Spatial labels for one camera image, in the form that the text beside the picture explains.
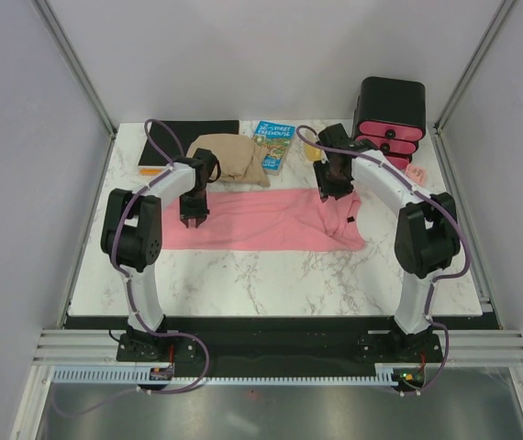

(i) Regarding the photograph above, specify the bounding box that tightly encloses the orange pencil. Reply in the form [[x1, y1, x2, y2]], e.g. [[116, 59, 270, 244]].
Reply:
[[139, 169, 162, 176]]

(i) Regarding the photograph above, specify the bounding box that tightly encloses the right aluminium frame post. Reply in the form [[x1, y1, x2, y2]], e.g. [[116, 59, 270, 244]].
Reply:
[[433, 0, 518, 133]]

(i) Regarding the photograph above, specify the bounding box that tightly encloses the black notebook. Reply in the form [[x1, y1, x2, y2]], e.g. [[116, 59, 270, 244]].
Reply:
[[138, 119, 239, 173]]

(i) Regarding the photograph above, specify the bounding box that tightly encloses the yellow mug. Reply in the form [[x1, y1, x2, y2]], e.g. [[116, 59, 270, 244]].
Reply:
[[301, 128, 322, 162]]

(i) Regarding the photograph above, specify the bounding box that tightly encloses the pink cube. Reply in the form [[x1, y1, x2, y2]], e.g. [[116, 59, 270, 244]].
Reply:
[[405, 163, 427, 186]]

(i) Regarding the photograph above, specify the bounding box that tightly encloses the left aluminium frame post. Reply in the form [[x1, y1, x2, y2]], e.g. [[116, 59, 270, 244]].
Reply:
[[31, 0, 117, 138]]

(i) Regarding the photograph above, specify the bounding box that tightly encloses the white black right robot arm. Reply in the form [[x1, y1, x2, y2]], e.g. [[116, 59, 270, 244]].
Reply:
[[313, 124, 462, 362]]

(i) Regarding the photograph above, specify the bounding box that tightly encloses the blue treehouse book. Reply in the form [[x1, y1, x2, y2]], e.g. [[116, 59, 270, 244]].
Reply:
[[252, 121, 295, 175]]

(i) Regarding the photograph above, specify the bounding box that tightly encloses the aluminium frame post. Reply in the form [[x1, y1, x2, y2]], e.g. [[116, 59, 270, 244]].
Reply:
[[433, 0, 518, 133], [31, 0, 117, 138]]

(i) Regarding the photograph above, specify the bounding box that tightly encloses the white slotted cable duct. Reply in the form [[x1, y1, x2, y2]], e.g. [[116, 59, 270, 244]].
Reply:
[[51, 364, 409, 386]]

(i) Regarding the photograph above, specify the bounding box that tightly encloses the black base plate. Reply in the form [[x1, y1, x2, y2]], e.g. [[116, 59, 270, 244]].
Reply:
[[66, 313, 497, 380]]

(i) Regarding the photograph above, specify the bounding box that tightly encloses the pink t shirt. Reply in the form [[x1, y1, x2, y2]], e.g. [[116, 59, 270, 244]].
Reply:
[[162, 188, 365, 252]]

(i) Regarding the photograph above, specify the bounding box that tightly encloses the black pink drawer unit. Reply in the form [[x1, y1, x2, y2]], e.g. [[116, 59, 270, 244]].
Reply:
[[352, 76, 426, 171]]

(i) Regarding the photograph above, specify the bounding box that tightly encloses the aluminium front rail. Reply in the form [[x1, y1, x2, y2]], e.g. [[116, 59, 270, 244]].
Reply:
[[34, 330, 523, 367]]

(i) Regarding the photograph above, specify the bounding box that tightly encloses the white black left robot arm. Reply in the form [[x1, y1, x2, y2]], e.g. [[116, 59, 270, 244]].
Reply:
[[100, 148, 221, 362]]

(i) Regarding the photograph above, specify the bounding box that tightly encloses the beige t shirt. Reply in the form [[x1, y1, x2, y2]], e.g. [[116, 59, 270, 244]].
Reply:
[[187, 134, 270, 188]]

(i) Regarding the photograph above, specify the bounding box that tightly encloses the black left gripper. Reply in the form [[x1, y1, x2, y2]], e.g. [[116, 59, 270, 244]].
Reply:
[[179, 187, 210, 226]]

